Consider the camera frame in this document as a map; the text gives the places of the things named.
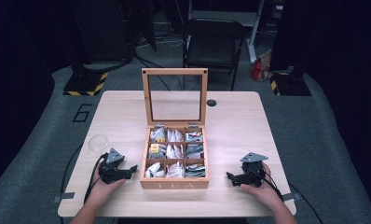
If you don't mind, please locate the wooden tea box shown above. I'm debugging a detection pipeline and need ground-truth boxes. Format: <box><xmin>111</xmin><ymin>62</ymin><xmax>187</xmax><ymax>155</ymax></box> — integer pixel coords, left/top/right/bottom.
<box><xmin>139</xmin><ymin>67</ymin><xmax>211</xmax><ymax>190</ymax></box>

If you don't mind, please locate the striped black stand base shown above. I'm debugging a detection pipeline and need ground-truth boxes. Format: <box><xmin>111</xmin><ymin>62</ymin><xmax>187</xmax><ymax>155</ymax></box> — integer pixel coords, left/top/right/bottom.
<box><xmin>62</xmin><ymin>68</ymin><xmax>109</xmax><ymax>97</ymax></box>
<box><xmin>268</xmin><ymin>70</ymin><xmax>312</xmax><ymax>97</ymax></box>

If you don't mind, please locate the clear glass cup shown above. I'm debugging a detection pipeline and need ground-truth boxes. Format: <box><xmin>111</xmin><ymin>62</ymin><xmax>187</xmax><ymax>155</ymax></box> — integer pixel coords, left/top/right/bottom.
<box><xmin>88</xmin><ymin>133</ymin><xmax>109</xmax><ymax>153</ymax></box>

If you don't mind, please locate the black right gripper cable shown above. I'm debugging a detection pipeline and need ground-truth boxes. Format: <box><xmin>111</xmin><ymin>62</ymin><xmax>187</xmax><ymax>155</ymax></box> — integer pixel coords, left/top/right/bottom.
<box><xmin>248</xmin><ymin>167</ymin><xmax>323</xmax><ymax>224</ymax></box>

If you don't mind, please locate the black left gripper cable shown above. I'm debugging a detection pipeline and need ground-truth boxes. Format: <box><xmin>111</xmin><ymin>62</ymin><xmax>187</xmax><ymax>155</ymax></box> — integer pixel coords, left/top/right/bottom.
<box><xmin>60</xmin><ymin>143</ymin><xmax>109</xmax><ymax>224</ymax></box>

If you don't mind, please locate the black folding chair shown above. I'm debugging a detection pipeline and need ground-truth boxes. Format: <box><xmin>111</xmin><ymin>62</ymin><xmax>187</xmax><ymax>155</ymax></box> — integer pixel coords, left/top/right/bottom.
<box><xmin>182</xmin><ymin>17</ymin><xmax>249</xmax><ymax>91</ymax></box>

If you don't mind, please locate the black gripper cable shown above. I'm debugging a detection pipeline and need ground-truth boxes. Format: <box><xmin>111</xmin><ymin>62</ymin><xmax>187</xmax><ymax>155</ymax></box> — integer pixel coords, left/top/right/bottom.
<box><xmin>60</xmin><ymin>143</ymin><xmax>109</xmax><ymax>224</ymax></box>
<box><xmin>248</xmin><ymin>167</ymin><xmax>323</xmax><ymax>224</ymax></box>

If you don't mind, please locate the person's right hand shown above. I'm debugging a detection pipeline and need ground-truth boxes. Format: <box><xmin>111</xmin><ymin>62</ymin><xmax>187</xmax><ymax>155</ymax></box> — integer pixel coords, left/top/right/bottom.
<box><xmin>240</xmin><ymin>162</ymin><xmax>283</xmax><ymax>210</ymax></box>

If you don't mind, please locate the white floor cable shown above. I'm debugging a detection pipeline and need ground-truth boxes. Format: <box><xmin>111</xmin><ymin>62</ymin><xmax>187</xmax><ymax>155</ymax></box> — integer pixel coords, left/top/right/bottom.
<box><xmin>136</xmin><ymin>33</ymin><xmax>186</xmax><ymax>49</ymax></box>

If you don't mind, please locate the person's left hand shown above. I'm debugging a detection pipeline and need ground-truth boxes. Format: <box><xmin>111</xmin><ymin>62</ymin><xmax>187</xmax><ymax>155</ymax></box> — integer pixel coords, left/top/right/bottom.
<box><xmin>89</xmin><ymin>169</ymin><xmax>127</xmax><ymax>204</ymax></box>

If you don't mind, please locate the pile of assorted tea bags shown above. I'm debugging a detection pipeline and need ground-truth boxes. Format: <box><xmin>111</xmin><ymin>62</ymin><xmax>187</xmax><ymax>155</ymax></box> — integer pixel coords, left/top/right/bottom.
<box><xmin>144</xmin><ymin>127</ymin><xmax>207</xmax><ymax>179</ymax></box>

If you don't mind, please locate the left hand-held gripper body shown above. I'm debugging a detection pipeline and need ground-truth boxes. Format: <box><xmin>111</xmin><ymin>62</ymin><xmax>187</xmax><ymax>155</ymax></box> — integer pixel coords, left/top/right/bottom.
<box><xmin>98</xmin><ymin>147</ymin><xmax>126</xmax><ymax>185</ymax></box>

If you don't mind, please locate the grey tape strip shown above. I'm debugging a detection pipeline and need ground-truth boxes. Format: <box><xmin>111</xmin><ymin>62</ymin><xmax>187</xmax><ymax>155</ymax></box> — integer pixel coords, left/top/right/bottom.
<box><xmin>52</xmin><ymin>191</ymin><xmax>76</xmax><ymax>203</ymax></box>
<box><xmin>281</xmin><ymin>192</ymin><xmax>301</xmax><ymax>202</ymax></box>

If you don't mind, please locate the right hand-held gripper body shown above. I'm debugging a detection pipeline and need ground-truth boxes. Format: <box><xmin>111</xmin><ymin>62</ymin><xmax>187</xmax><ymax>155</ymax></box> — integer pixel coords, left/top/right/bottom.
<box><xmin>236</xmin><ymin>151</ymin><xmax>269</xmax><ymax>189</ymax></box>

